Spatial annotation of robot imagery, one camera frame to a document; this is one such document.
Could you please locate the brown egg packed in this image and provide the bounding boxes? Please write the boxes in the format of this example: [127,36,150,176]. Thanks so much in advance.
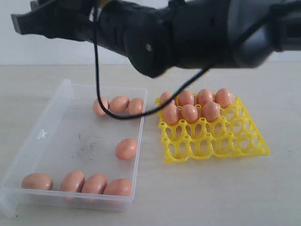
[178,90,195,106]
[197,89,214,106]
[214,88,233,108]
[160,91,176,107]

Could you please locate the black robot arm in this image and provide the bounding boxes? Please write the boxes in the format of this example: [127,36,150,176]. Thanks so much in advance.
[11,0,301,78]

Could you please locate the yellow plastic egg tray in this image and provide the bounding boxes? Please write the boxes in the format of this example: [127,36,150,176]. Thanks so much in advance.
[157,97,270,163]

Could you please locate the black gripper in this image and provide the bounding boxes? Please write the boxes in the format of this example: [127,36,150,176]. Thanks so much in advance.
[11,0,132,52]

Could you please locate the black camera cable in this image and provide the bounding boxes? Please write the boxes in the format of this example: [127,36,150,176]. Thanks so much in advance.
[93,4,278,120]

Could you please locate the brown egg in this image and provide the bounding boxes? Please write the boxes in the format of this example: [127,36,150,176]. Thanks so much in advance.
[110,96,130,113]
[81,173,108,194]
[127,97,144,115]
[103,178,132,196]
[201,102,220,122]
[93,97,109,116]
[181,104,198,123]
[115,138,138,160]
[60,170,85,193]
[163,104,180,126]
[21,173,53,190]

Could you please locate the clear plastic bin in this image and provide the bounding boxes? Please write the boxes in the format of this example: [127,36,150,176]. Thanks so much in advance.
[0,79,144,218]

